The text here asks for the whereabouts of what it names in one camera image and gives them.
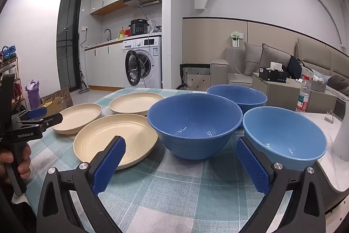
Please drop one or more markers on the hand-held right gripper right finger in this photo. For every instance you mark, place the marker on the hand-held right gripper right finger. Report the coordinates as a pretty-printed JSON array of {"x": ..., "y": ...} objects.
[{"x": 252, "y": 167}]

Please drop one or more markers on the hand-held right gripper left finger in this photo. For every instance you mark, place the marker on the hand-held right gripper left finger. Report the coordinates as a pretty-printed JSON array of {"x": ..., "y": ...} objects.
[{"x": 109, "y": 164}]

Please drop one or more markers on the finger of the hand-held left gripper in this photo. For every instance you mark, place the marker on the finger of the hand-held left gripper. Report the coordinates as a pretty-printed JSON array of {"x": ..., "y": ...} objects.
[
  {"x": 36, "y": 113},
  {"x": 53, "y": 119}
]

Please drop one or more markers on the cream plate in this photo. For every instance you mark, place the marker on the cream plate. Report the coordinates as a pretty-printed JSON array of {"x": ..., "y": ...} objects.
[
  {"x": 133, "y": 103},
  {"x": 79, "y": 119},
  {"x": 95, "y": 134}
]

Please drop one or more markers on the light blue bowl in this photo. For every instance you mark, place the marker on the light blue bowl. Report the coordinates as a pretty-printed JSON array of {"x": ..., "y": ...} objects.
[{"x": 283, "y": 134}]

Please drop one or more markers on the dark blue bowl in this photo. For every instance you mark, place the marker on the dark blue bowl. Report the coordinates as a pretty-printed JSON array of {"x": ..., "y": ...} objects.
[
  {"x": 190, "y": 123},
  {"x": 237, "y": 96}
]

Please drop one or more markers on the person's left hand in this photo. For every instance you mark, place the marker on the person's left hand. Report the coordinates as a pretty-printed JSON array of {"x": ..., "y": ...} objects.
[{"x": 26, "y": 164}]

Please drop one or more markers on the open cardboard box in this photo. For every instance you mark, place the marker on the open cardboard box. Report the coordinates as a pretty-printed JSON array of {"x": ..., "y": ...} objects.
[{"x": 54, "y": 103}]

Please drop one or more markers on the purple bag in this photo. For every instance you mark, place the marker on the purple bag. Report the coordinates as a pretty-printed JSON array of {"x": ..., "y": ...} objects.
[{"x": 32, "y": 96}]

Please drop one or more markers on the brown patterned board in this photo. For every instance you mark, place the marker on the brown patterned board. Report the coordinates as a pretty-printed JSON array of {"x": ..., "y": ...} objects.
[{"x": 65, "y": 93}]

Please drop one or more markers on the wooden shoe rack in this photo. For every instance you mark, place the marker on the wooden shoe rack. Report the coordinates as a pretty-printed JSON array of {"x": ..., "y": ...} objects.
[{"x": 16, "y": 85}]

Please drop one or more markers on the stick vacuum cleaner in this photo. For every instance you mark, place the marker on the stick vacuum cleaner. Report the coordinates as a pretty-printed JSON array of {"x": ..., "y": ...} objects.
[{"x": 83, "y": 88}]

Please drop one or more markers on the blue shoes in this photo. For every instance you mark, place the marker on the blue shoes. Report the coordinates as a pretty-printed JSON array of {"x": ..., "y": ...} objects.
[{"x": 8, "y": 52}]

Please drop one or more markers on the teal checked tablecloth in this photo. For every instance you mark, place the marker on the teal checked tablecloth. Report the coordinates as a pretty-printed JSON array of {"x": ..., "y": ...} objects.
[{"x": 177, "y": 189}]

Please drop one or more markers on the black glass door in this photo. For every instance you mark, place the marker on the black glass door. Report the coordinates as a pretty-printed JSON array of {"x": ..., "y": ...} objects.
[{"x": 68, "y": 44}]

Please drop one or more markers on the white lower kitchen cabinets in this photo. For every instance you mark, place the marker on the white lower kitchen cabinets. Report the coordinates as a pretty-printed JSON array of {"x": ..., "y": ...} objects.
[{"x": 103, "y": 63}]

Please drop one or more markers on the marble top coffee table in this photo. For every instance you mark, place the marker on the marble top coffee table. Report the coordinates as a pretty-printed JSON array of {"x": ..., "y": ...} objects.
[{"x": 324, "y": 145}]

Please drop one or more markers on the grey side cabinet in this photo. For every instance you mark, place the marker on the grey side cabinet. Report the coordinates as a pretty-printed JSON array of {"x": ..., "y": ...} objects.
[{"x": 280, "y": 93}]

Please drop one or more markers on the clear water bottle red cap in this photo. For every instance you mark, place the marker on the clear water bottle red cap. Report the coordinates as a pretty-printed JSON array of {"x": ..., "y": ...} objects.
[{"x": 302, "y": 102}]

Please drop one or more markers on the small metal phone stand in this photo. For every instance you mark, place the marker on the small metal phone stand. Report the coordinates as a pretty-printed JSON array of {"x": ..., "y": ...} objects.
[{"x": 330, "y": 121}]

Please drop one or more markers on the black box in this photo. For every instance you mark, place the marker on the black box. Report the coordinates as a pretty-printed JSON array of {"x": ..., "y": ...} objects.
[{"x": 272, "y": 76}]

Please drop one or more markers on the white electric kettle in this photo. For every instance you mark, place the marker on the white electric kettle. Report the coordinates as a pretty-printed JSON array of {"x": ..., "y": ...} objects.
[{"x": 342, "y": 140}]

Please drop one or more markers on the beige dotted cushion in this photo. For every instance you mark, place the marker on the beige dotted cushion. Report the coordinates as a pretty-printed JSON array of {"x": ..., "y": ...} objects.
[{"x": 199, "y": 83}]

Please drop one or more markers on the black kitchen faucet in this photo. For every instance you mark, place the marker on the black kitchen faucet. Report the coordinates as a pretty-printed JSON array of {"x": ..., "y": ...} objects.
[{"x": 110, "y": 36}]

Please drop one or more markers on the small white box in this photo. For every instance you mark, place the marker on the small white box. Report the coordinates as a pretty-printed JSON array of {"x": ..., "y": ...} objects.
[{"x": 276, "y": 66}]

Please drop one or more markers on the dark navy clothing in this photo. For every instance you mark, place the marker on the dark navy clothing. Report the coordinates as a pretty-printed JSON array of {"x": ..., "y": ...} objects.
[{"x": 294, "y": 68}]

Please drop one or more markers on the small grey cushion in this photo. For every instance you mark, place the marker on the small grey cushion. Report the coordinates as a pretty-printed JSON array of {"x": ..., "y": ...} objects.
[{"x": 252, "y": 58}]

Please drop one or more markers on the large grey cushion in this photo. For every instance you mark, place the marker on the large grey cushion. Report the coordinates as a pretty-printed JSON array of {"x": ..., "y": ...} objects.
[{"x": 272, "y": 58}]

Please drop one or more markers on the black white striped cushion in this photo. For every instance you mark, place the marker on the black white striped cushion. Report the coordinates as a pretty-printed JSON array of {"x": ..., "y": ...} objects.
[{"x": 195, "y": 69}]

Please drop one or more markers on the red box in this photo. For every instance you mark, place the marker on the red box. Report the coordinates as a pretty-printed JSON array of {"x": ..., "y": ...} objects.
[{"x": 127, "y": 32}]

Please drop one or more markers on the dark grey blanket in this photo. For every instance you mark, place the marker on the dark grey blanket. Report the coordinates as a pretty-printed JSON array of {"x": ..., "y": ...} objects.
[{"x": 338, "y": 82}]

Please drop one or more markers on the white washing machine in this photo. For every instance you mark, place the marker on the white washing machine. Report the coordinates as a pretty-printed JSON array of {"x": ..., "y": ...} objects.
[{"x": 148, "y": 43}]

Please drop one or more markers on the black pressure cooker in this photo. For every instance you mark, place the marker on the black pressure cooker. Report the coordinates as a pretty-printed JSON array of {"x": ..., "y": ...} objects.
[{"x": 137, "y": 28}]

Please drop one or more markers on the wall outlet with green holder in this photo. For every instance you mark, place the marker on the wall outlet with green holder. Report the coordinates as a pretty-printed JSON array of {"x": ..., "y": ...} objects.
[{"x": 235, "y": 42}]

